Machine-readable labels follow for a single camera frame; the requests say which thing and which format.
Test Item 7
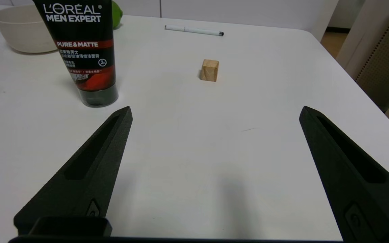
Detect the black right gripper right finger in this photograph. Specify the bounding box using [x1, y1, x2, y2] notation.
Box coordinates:
[299, 106, 389, 243]

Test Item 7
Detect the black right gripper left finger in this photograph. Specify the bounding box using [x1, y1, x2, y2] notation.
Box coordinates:
[14, 106, 133, 237]

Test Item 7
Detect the beige round bowl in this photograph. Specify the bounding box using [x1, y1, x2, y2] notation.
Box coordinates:
[0, 5, 58, 54]

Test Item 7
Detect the brown perforated panel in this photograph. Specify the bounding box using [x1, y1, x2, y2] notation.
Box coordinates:
[355, 7, 389, 112]

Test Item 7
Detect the black face wash tube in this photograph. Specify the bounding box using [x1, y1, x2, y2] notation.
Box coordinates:
[32, 0, 119, 108]

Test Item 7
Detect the small wooden cube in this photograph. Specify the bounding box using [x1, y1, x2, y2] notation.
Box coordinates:
[200, 59, 219, 82]

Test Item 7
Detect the green lime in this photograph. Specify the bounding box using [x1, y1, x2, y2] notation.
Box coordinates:
[112, 1, 123, 29]

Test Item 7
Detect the white pen with black cap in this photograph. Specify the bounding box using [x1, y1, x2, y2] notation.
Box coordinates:
[165, 25, 224, 36]

